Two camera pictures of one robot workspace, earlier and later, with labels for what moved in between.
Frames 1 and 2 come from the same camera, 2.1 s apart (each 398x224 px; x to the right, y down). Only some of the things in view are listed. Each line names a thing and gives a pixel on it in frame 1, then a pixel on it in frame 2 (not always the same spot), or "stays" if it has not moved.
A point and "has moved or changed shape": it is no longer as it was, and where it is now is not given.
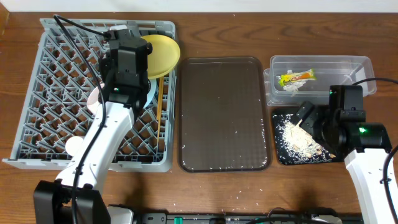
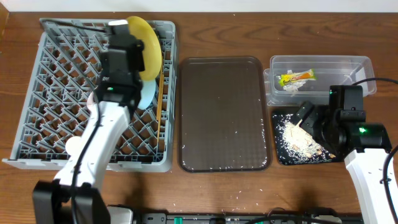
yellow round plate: x=165 y=55 has moved or changed shape
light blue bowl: x=150 y=93 stays
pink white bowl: x=92 y=100 stays
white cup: x=73 y=145 stays
